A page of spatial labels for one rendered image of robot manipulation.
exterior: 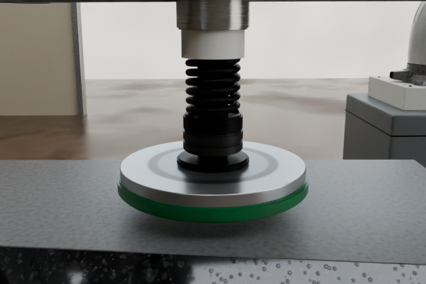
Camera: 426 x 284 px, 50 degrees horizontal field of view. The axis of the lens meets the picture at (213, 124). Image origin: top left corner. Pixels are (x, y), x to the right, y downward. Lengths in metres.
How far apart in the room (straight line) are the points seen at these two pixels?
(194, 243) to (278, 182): 0.10
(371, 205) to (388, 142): 0.78
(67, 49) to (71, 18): 0.35
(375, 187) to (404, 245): 0.16
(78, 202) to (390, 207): 0.37
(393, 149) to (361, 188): 0.72
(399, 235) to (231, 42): 0.26
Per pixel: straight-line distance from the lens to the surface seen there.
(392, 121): 1.34
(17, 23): 5.66
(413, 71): 1.52
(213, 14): 0.47
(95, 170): 0.70
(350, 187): 0.64
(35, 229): 0.53
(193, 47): 0.48
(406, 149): 1.37
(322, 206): 0.57
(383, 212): 0.57
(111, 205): 0.57
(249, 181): 0.47
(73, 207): 0.57
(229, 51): 0.48
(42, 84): 5.63
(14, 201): 0.62
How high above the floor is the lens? 1.04
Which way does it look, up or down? 12 degrees down
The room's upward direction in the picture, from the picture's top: straight up
